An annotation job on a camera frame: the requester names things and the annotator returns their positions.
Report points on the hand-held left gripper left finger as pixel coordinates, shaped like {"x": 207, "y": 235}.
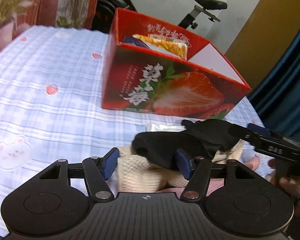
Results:
{"x": 110, "y": 163}

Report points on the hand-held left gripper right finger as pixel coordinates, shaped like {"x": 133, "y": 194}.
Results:
{"x": 183, "y": 163}

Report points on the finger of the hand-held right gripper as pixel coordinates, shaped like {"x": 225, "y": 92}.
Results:
{"x": 258, "y": 128}

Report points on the cream waffle towel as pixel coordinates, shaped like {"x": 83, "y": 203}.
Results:
{"x": 135, "y": 172}

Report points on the black cloth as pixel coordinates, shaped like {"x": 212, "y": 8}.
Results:
{"x": 165, "y": 145}

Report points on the red strawberry print cardboard box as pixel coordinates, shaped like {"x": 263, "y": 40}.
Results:
{"x": 180, "y": 90}

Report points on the orange plastic packet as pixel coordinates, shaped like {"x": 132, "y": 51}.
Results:
{"x": 170, "y": 45}

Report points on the blue plastic packet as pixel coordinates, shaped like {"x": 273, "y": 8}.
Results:
{"x": 135, "y": 42}

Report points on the person's right hand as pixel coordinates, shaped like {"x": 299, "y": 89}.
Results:
{"x": 290, "y": 183}

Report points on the blue curtain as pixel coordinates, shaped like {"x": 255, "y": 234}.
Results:
{"x": 295, "y": 80}

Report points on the checked strawberry print blanket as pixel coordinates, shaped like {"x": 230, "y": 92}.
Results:
{"x": 52, "y": 117}

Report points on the wooden door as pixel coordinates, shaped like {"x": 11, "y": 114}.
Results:
{"x": 265, "y": 30}

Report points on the black exercise bike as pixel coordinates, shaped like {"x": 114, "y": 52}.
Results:
{"x": 210, "y": 3}

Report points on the printed backdrop cloth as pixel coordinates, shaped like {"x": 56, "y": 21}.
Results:
{"x": 15, "y": 10}

